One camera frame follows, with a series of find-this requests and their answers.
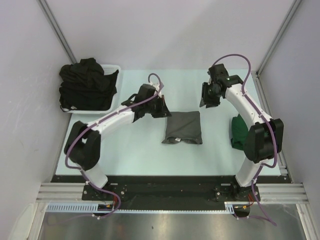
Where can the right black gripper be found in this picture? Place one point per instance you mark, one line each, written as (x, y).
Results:
(205, 99)

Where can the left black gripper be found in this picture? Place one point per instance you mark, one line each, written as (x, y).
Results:
(163, 111)

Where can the grey t shirt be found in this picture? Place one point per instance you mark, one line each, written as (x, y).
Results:
(183, 127)

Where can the white plastic basket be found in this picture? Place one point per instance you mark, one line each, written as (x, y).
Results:
(108, 69)

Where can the black t shirts pile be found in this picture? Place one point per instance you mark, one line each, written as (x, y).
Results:
(86, 87)

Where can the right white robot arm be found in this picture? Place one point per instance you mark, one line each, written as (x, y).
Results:
(265, 134)

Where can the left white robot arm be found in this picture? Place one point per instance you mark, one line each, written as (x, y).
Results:
(83, 146)

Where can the green folded t shirt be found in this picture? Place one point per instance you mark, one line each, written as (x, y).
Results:
(239, 133)

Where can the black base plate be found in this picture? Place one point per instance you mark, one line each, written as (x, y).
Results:
(163, 193)

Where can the aluminium frame rail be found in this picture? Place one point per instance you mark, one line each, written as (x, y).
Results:
(280, 193)

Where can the light blue cable duct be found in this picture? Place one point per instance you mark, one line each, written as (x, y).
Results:
(97, 208)

